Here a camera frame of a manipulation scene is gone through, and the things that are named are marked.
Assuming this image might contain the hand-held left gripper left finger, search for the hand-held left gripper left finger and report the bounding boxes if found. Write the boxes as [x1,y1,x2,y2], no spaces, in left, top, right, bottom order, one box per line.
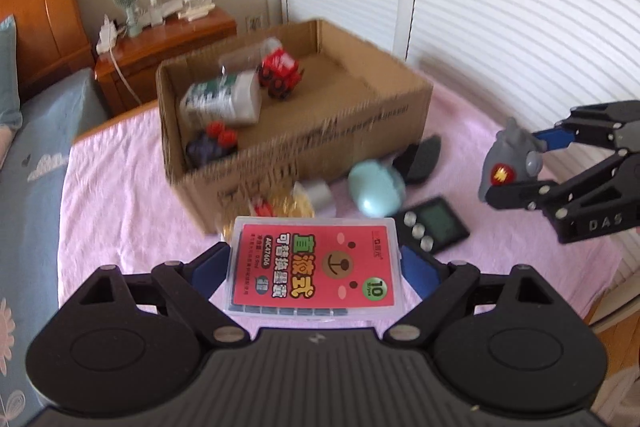
[79,242,251,349]

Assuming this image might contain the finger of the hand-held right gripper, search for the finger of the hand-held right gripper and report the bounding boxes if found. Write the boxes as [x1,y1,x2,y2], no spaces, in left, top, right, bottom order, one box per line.
[487,151,640,219]
[531,99,640,158]

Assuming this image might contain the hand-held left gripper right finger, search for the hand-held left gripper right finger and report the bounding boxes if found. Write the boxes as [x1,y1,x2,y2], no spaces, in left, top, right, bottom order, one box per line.
[382,244,557,349]

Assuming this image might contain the grey toy figure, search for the grey toy figure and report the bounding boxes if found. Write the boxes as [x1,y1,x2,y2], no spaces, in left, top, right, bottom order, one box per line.
[477,117,546,208]

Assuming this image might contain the clear case with red label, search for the clear case with red label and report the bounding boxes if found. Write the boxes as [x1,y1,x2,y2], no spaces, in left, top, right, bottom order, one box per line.
[222,216,407,319]

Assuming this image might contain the black toy train red wheels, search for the black toy train red wheels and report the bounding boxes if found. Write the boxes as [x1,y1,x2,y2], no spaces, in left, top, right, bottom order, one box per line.
[186,122,238,168]

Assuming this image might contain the brown cardboard box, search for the brown cardboard box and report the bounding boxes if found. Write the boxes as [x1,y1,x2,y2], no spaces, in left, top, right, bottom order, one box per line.
[156,19,435,236]

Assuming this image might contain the white medical bottle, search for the white medical bottle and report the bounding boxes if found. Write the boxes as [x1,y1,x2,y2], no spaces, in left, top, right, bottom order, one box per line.
[179,71,263,128]

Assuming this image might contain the red toy car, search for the red toy car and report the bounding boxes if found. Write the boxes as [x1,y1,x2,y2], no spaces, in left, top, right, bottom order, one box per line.
[256,49,306,100]

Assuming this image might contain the clear plastic jar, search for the clear plastic jar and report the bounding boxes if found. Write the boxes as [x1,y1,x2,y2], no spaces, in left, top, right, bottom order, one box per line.
[219,38,281,78]

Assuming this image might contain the black digital timer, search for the black digital timer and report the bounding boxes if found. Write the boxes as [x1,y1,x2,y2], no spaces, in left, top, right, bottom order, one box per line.
[395,196,471,256]

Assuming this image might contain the teal egg-shaped container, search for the teal egg-shaped container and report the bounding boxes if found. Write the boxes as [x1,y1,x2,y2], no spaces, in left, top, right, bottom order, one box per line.
[347,159,407,218]

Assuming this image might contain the pink table cloth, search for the pink table cloth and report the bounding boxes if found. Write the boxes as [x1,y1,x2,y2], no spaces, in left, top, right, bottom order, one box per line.
[59,87,631,323]

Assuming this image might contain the black curved case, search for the black curved case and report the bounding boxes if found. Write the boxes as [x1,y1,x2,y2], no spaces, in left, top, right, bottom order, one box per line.
[392,134,443,185]

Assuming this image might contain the clear bottle of yellow capsules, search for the clear bottle of yellow capsules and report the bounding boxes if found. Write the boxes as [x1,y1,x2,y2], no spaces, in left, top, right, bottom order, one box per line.
[247,181,336,221]

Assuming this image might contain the wide white louvre door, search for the wide white louvre door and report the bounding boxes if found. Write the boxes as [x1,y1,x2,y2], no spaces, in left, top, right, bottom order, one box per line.
[394,0,640,180]

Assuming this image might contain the grey-blue patterned bed sheet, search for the grey-blue patterned bed sheet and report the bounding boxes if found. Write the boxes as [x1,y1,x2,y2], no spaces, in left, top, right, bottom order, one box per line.
[0,67,109,420]

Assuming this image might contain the wooden nightstand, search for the wooden nightstand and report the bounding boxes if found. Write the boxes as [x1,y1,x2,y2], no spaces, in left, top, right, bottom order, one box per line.
[94,4,238,118]

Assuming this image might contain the white tray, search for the white tray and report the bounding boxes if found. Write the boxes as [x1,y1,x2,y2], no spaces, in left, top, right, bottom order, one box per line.
[176,2,217,21]

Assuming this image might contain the large blue pillow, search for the large blue pillow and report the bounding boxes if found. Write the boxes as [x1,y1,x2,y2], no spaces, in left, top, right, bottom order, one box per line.
[0,17,23,128]

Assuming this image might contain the wooden bed headboard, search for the wooden bed headboard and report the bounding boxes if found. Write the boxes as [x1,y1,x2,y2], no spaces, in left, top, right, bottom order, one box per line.
[0,0,96,104]

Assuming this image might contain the white charging cable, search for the white charging cable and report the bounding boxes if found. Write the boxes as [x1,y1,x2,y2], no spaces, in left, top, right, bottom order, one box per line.
[111,49,147,108]

